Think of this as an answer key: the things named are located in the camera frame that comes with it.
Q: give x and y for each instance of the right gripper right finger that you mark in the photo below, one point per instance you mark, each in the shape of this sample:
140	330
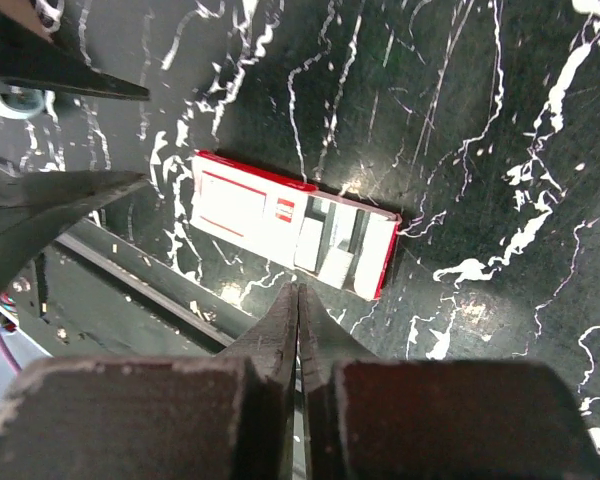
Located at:
369	418

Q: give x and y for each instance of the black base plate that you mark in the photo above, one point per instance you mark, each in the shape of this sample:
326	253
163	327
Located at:
90	292

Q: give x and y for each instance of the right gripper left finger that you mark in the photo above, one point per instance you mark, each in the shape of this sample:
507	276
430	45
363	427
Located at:
227	416

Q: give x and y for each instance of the light blue stapler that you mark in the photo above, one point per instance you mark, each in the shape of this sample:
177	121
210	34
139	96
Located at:
19	103

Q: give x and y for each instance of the red white staple box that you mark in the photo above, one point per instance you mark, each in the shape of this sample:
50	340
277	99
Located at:
340	242

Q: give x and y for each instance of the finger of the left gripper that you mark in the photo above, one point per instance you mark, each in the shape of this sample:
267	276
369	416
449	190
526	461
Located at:
35	208
29	59

